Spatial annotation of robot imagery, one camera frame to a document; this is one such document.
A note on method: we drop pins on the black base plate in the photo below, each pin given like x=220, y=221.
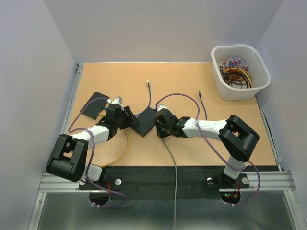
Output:
x=167, y=182

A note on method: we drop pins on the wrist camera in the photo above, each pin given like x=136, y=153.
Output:
x=160, y=107
x=117, y=100

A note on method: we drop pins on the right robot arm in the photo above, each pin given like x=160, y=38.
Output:
x=238, y=138

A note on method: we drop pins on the aluminium rail frame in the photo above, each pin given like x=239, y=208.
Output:
x=129, y=81

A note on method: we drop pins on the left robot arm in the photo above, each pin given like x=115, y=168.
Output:
x=68, y=157

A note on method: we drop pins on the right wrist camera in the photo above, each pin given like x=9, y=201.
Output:
x=160, y=107

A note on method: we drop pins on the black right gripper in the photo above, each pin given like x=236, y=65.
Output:
x=161, y=133

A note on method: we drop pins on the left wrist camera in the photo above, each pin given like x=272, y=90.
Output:
x=117, y=100

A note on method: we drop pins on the white plastic bin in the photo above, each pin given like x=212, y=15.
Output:
x=238, y=72

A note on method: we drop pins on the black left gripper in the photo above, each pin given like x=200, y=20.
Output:
x=130, y=120

